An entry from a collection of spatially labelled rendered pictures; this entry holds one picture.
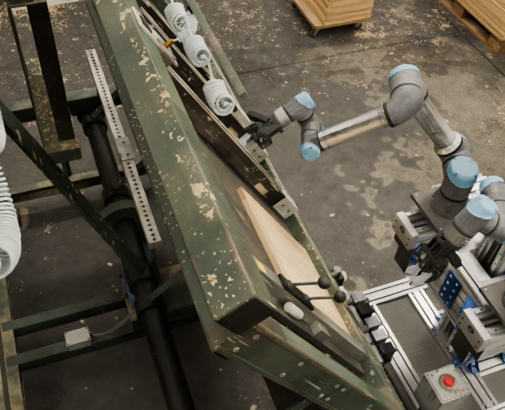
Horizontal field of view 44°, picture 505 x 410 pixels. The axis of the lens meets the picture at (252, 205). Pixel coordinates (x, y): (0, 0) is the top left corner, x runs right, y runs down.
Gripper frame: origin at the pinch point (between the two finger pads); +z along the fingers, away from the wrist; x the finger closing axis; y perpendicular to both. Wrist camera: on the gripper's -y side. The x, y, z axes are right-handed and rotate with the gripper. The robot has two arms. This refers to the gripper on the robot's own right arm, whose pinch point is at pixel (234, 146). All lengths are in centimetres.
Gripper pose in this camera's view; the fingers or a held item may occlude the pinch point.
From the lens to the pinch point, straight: 252.0
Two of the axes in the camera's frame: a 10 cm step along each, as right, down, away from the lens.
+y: 3.4, 7.1, -6.2
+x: 4.7, 4.5, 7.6
